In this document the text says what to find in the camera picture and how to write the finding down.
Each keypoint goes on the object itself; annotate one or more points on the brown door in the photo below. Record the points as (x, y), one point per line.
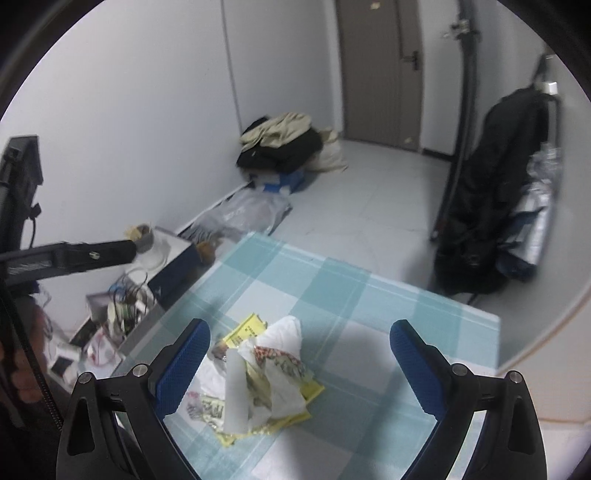
(369, 69)

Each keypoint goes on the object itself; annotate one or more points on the small brown object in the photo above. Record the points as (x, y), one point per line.
(205, 251)

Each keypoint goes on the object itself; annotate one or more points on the beige garment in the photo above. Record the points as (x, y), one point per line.
(277, 127)

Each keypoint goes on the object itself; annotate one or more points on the clear printed plastic wrapper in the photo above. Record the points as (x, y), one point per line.
(205, 406)

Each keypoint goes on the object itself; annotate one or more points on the yellow plastic wrapper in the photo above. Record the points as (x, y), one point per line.
(309, 392)

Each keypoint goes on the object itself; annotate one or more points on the black pole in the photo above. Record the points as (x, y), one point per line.
(468, 115)

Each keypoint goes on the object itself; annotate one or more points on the clear plastic bag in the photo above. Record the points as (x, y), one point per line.
(244, 212)

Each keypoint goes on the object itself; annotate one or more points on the white tissue paper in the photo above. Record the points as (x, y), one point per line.
(282, 334)

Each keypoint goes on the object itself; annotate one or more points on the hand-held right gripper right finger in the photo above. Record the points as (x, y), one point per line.
(415, 369)

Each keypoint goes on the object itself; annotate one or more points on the cream cloth bag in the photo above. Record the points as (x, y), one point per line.
(330, 154)

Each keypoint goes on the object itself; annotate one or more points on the brown patterned snack wrapper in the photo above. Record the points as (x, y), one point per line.
(279, 364)

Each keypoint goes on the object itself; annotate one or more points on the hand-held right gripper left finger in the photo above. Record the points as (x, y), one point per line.
(184, 364)

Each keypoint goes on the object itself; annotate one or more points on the silver foil mat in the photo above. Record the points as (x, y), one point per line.
(540, 217)

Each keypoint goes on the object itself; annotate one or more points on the dark blue box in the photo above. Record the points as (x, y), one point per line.
(178, 274)

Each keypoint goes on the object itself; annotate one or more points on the dark blue rolled bag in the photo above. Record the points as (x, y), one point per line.
(515, 267)

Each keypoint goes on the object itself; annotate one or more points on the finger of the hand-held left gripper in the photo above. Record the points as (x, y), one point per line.
(83, 256)

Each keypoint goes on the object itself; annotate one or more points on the grey cup with sticks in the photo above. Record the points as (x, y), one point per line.
(144, 239)

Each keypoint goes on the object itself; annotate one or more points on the white bowl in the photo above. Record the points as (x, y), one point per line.
(157, 256)

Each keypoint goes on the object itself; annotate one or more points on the person's left forearm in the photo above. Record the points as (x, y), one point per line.
(21, 374)

